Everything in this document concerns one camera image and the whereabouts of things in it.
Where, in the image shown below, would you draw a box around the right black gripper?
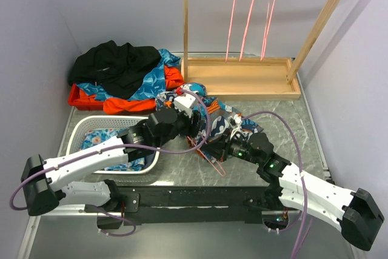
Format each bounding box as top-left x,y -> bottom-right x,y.
201,127 -> 262,165

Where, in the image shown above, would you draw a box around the pink wire hanger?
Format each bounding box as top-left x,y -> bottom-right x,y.
185,104 -> 227,177
225,0 -> 236,62
239,0 -> 255,61
261,0 -> 276,60

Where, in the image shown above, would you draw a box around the blue orange patterned shorts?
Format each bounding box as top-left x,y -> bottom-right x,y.
155,82 -> 263,142

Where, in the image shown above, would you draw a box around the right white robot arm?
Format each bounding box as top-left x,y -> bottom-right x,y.
202,130 -> 384,251

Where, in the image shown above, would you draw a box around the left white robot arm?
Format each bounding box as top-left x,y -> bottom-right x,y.
21,109 -> 204,217

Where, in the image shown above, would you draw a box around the wooden hanger rack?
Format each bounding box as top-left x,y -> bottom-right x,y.
181,0 -> 340,100

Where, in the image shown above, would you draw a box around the orange garment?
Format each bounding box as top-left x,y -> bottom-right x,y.
68,66 -> 184,115

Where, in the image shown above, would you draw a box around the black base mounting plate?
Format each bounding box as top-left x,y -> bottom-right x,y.
102,186 -> 293,231

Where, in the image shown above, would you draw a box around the black garment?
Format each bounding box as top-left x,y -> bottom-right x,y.
67,40 -> 161,99

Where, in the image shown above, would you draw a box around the blue floral garment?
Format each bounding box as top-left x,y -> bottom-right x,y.
79,129 -> 146,172

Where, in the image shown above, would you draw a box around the white laundry basket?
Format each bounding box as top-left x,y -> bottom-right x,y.
66,115 -> 159,175

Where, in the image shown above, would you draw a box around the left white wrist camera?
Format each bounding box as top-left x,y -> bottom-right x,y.
173,93 -> 197,118

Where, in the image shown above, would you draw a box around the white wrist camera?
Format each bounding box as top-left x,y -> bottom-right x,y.
228,112 -> 243,135
173,93 -> 197,118

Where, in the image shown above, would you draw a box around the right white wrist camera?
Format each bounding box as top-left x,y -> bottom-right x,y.
228,112 -> 243,135

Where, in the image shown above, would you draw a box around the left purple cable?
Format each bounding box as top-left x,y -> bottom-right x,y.
9,89 -> 213,237

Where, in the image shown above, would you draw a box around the purple cable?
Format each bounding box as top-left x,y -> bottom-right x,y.
9,89 -> 213,237
239,110 -> 315,259

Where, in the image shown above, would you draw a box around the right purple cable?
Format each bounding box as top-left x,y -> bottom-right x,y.
239,110 -> 315,259

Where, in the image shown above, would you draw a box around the aluminium rail frame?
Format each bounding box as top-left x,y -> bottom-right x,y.
16,76 -> 367,259

